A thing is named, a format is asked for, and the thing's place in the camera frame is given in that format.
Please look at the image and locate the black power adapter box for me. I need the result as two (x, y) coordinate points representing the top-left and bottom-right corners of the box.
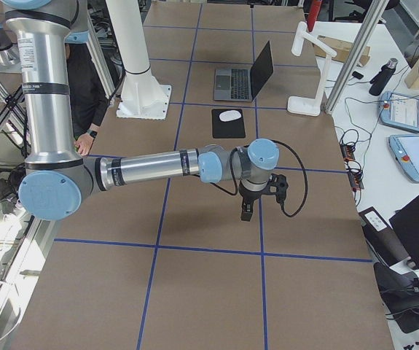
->
(359, 206), (410, 266)

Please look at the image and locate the black orange usb hub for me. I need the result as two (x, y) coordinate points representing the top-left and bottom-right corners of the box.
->
(340, 144), (364, 192)

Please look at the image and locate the black mouse pad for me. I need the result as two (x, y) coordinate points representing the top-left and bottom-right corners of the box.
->
(211, 109), (246, 139)

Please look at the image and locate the white pedestal column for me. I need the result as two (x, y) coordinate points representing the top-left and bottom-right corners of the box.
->
(106, 0), (172, 120)

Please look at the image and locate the upper blue teach pendant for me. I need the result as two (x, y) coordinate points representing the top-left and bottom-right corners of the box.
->
(378, 91), (419, 133)

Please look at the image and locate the white computer mouse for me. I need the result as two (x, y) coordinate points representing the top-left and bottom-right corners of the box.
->
(219, 109), (242, 123)

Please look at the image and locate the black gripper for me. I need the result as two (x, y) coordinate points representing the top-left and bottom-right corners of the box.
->
(238, 182), (273, 222)

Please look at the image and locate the aluminium frame post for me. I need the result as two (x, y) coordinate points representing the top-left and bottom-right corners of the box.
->
(324, 0), (389, 114)

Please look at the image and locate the grey laptop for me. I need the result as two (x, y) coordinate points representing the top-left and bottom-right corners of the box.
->
(213, 41), (274, 102)

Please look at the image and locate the black water bottle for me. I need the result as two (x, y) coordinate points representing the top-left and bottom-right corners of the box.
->
(369, 58), (398, 96)

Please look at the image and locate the white desk lamp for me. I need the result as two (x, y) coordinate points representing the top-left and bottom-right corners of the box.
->
(286, 21), (337, 117)

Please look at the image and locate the lower blue teach pendant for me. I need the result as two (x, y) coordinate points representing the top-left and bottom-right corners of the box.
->
(388, 134), (419, 183)

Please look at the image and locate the red cylinder object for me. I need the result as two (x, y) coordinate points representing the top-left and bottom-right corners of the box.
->
(306, 0), (322, 32)

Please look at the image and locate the cardboard box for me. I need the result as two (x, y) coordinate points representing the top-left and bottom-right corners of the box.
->
(318, 35), (370, 67)

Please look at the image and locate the seated person in black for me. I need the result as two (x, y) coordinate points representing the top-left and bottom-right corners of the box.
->
(65, 44), (109, 156)

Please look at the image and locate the black monitor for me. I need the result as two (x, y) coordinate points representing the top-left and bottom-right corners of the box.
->
(374, 196), (419, 333)

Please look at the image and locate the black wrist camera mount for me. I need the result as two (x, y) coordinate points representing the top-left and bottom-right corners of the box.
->
(269, 174), (289, 209)

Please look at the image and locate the blue teach pendant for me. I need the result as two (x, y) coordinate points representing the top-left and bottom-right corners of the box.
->
(388, 134), (419, 183)
(378, 91), (419, 133)

